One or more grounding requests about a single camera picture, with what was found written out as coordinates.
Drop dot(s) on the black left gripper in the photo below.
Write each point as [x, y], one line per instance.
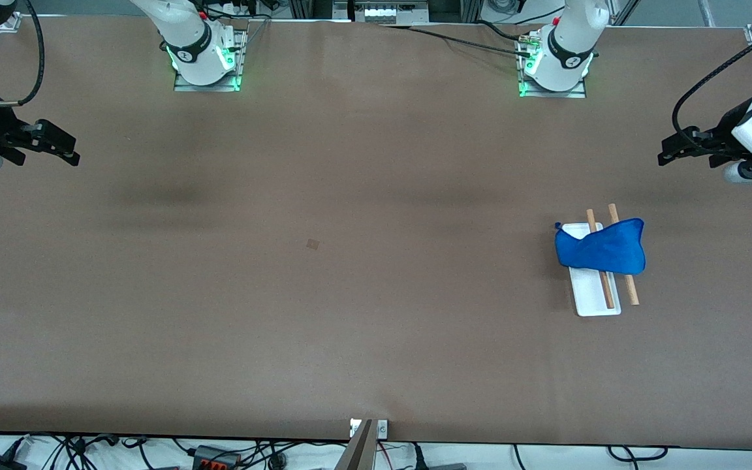
[717, 136]

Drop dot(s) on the blue towel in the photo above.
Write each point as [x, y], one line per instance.
[604, 251]

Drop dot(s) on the white rack with wooden rods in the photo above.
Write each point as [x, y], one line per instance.
[591, 297]

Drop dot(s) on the white power strip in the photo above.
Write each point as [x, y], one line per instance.
[389, 12]

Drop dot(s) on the black box with orange connectors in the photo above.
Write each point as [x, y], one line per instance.
[213, 457]

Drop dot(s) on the black plug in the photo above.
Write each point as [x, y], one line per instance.
[420, 457]

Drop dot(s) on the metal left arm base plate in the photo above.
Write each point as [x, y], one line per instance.
[572, 93]

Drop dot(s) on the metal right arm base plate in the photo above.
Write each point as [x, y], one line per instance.
[219, 87]

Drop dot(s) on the white metal bracket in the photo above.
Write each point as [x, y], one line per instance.
[382, 429]

